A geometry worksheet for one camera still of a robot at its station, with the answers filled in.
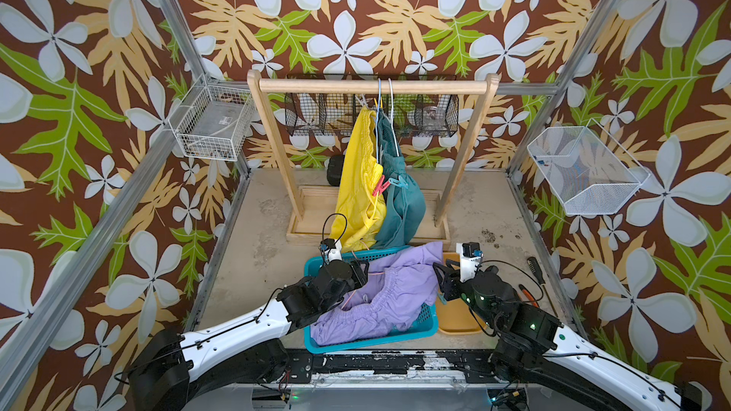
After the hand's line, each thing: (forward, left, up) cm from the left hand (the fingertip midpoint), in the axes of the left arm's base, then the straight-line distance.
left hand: (368, 263), depth 78 cm
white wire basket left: (+36, +47, +21) cm, 63 cm away
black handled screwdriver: (+5, -54, -12) cm, 55 cm away
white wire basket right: (+24, -65, +13) cm, 71 cm away
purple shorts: (-5, -9, -2) cm, 10 cm away
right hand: (-2, -18, +4) cm, 18 cm away
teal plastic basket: (-14, -16, -10) cm, 23 cm away
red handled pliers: (-4, -50, -13) cm, 52 cm away
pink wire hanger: (-1, -4, -4) cm, 6 cm away
